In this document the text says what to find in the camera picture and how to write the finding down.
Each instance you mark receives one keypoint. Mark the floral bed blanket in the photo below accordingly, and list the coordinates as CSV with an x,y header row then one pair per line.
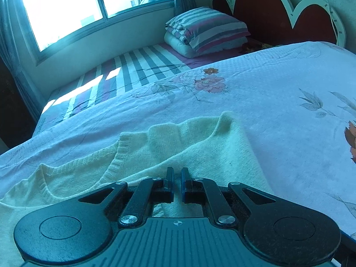
x,y
278,94

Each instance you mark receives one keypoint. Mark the white folded quilt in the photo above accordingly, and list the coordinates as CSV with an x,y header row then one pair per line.
x,y
178,46

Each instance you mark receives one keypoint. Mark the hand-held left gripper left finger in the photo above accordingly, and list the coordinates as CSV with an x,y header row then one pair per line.
x,y
172,185

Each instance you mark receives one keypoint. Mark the cream knitted sweater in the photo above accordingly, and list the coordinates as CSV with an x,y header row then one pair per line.
x,y
194,144

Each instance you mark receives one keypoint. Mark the blue curtain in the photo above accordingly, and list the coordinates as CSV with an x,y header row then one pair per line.
x,y
183,2
11,33

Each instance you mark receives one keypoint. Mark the striped pillow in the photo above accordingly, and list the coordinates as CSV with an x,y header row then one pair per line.
x,y
211,25

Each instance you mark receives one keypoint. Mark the red heart-shaped headboard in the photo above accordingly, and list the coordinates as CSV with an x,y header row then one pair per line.
x,y
264,5

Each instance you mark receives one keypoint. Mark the dark floral cloth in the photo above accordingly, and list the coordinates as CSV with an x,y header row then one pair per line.
x,y
258,44

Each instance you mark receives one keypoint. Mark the striped bed sheet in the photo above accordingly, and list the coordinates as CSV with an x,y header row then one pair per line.
x,y
144,66

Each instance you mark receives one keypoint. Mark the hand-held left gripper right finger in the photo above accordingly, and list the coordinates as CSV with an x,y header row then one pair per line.
x,y
183,185

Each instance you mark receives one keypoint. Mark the window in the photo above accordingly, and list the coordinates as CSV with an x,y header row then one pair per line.
x,y
64,8

